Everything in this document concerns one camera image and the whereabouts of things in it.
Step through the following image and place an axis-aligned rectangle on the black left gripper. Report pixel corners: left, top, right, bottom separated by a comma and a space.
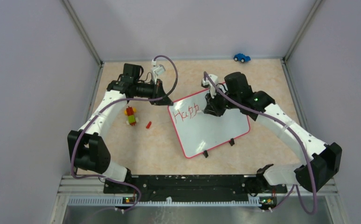
134, 78, 174, 106

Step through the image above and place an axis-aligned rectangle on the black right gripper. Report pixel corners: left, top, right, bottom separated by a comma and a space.
204, 86, 240, 117

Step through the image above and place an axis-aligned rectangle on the red marker cap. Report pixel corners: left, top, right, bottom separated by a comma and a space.
146, 121, 152, 129

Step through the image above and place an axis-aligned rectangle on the red framed whiteboard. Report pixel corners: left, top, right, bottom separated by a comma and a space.
167, 89, 250, 158

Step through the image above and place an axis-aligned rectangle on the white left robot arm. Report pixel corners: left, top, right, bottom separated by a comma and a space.
67, 62, 173, 193

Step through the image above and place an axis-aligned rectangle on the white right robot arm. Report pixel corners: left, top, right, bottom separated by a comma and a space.
201, 72, 342, 193

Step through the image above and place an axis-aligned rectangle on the colourful toy block figure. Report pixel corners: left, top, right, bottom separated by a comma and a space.
125, 106, 139, 126

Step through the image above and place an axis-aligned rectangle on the blue toy car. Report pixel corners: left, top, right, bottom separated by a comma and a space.
233, 53, 251, 63

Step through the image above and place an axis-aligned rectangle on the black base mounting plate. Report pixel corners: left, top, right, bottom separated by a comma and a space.
103, 175, 287, 202

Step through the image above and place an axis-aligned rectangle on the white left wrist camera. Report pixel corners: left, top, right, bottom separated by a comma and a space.
151, 60, 166, 84

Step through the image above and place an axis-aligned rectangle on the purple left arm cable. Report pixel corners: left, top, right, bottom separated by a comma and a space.
70, 55, 179, 214

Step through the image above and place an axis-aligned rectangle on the white slotted cable duct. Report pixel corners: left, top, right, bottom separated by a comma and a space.
68, 196, 261, 207

